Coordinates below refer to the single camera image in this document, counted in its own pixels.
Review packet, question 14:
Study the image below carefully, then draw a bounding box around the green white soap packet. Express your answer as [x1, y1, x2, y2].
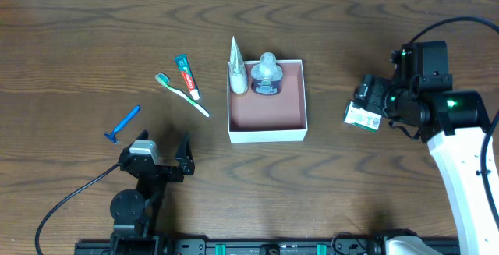
[343, 101, 382, 133]

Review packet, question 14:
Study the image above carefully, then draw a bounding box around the white box, pink inside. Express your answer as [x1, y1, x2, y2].
[227, 59, 308, 143]

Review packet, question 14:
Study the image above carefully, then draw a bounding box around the blue disposable razor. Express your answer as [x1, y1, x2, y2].
[104, 105, 141, 144]

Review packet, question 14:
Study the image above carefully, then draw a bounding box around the white cream tube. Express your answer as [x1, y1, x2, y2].
[228, 37, 248, 94]

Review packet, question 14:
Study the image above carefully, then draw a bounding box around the dark blue clear bottle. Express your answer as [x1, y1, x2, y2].
[251, 52, 284, 96]

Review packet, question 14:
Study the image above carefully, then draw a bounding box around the red green toothpaste tube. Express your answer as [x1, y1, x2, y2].
[174, 54, 200, 101]

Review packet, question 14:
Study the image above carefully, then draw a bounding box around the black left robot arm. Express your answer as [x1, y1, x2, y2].
[110, 130, 195, 254]

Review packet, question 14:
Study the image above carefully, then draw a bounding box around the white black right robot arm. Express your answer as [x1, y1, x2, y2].
[353, 41, 498, 254]

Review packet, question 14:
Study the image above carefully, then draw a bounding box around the green white toothbrush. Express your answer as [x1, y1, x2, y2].
[155, 73, 210, 118]

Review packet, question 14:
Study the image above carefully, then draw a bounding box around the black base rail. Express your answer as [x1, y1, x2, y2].
[73, 229, 465, 255]

